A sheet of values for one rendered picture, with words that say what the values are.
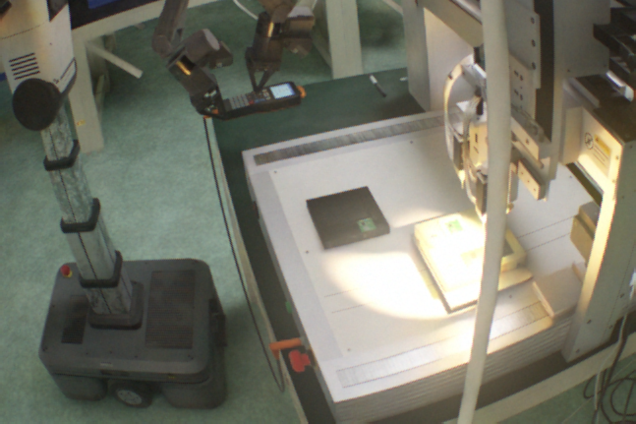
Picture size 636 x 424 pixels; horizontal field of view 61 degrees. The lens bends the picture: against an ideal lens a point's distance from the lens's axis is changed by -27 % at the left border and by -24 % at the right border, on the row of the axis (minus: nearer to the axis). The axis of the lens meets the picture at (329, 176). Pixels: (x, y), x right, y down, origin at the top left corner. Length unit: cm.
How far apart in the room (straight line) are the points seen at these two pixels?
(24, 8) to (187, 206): 167
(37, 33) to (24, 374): 139
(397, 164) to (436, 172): 8
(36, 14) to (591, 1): 117
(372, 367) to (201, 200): 196
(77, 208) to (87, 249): 14
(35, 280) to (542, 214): 212
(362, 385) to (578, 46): 59
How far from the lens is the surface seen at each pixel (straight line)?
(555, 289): 109
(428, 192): 133
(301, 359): 105
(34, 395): 232
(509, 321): 107
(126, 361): 191
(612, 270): 101
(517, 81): 86
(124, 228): 284
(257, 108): 159
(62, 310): 216
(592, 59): 91
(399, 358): 101
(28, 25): 148
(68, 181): 173
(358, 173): 138
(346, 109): 181
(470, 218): 120
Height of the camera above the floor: 164
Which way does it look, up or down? 35 degrees down
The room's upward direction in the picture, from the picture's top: 6 degrees counter-clockwise
